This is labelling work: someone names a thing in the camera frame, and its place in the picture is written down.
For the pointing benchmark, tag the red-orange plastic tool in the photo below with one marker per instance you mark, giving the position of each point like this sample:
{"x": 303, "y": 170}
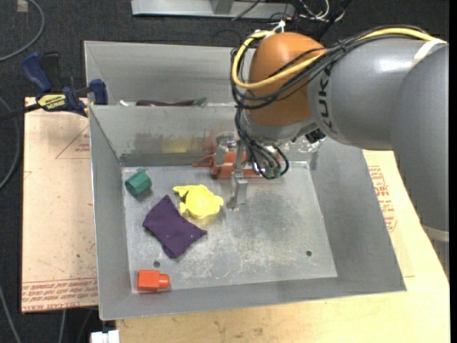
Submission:
{"x": 223, "y": 172}

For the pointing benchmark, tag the green hexagonal cup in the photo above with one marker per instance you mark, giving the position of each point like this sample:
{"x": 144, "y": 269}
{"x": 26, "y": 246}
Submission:
{"x": 137, "y": 185}

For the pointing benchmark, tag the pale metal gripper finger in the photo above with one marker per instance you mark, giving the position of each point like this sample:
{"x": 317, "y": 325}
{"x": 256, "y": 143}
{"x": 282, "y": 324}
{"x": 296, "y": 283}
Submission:
{"x": 241, "y": 193}
{"x": 233, "y": 195}

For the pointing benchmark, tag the orange-red block with round peg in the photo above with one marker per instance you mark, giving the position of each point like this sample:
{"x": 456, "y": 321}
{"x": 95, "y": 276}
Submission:
{"x": 150, "y": 280}

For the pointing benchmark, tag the brown cardboard board, red print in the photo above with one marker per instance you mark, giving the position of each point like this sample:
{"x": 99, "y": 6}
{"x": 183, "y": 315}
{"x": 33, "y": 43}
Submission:
{"x": 57, "y": 209}

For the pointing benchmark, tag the yellow toy animal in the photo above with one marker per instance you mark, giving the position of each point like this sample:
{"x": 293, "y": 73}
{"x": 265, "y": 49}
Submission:
{"x": 200, "y": 202}

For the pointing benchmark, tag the grey metal bin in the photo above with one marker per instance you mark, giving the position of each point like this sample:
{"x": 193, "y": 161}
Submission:
{"x": 278, "y": 227}

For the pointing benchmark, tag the purple cloth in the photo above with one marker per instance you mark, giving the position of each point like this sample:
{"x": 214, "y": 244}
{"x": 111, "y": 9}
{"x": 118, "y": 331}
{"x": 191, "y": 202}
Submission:
{"x": 173, "y": 227}

